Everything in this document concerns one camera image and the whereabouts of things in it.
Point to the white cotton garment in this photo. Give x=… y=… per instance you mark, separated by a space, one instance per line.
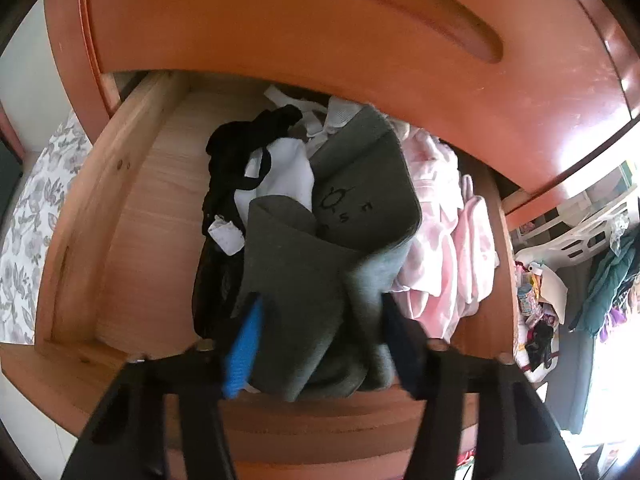
x=335 y=112

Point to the wooden drawer curved front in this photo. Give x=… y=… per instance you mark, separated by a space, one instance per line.
x=300 y=25

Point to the purple garment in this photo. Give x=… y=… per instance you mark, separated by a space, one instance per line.
x=614 y=320

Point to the dark teal jacket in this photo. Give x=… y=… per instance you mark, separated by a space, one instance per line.
x=607 y=280

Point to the pink fleece garment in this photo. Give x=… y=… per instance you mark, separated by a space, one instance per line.
x=440 y=245

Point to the grey floral blanket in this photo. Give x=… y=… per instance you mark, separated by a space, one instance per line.
x=30 y=220

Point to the grey cloth garment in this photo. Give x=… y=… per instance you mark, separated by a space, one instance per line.
x=310 y=270

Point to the clear plastic wrap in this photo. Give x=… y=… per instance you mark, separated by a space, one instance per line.
x=620 y=227

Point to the wooden drawer straight front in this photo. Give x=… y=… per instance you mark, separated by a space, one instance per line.
x=150 y=210

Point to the black cloth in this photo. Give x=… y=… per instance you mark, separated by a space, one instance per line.
x=540 y=342

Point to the white openwork plastic shelf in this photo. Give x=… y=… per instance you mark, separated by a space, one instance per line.
x=565 y=247

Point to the pink rolled mat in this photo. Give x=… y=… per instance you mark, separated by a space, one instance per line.
x=7 y=130

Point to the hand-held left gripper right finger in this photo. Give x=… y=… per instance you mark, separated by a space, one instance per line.
x=400 y=345

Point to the beige paper sheet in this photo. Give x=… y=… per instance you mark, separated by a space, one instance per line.
x=552 y=290

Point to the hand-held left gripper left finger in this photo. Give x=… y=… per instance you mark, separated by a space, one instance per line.
x=242 y=350

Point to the dark blue-grey cabinet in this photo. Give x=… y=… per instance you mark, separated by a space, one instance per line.
x=7 y=185

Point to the black lace garment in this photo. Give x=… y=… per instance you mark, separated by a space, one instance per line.
x=225 y=145

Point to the white garment black trim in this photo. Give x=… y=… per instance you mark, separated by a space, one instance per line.
x=290 y=175

